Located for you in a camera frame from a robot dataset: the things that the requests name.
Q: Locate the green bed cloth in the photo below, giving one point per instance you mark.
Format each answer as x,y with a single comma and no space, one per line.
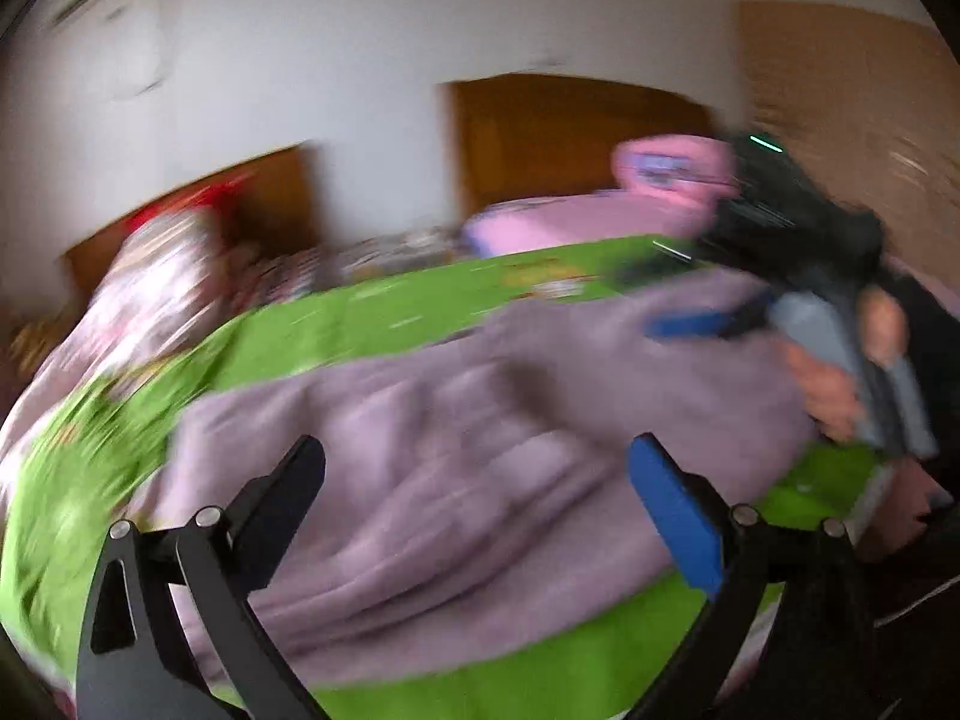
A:
337,330

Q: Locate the pink bed sheet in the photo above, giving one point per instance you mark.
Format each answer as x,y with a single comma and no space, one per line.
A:
570,221

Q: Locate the red pillow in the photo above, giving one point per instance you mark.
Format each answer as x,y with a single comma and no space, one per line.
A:
180,206

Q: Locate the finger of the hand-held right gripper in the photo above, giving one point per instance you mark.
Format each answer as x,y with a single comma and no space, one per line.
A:
667,264
697,325

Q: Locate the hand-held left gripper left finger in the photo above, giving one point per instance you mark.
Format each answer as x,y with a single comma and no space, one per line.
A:
285,487

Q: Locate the mauve pants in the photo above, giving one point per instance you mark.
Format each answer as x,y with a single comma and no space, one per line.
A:
450,465

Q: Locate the person's right hand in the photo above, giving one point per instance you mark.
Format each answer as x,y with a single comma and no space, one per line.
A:
825,405

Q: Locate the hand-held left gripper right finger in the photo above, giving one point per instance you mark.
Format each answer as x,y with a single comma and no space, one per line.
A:
675,510

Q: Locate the zigzag patterned quilt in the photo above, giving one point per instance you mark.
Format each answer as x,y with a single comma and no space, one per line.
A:
157,277

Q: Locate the pink folded quilt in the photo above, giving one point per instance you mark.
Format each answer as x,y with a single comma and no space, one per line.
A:
675,165

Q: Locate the ribbed wooden headboard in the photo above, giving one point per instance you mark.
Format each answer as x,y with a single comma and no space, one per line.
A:
540,135

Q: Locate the plain wooden headboard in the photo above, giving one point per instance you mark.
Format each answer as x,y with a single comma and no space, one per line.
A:
277,195

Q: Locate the nightstand with floral cover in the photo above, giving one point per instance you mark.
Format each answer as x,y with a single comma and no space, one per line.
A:
397,247

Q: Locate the light wooden wardrobe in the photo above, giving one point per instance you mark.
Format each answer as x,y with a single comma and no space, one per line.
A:
840,90

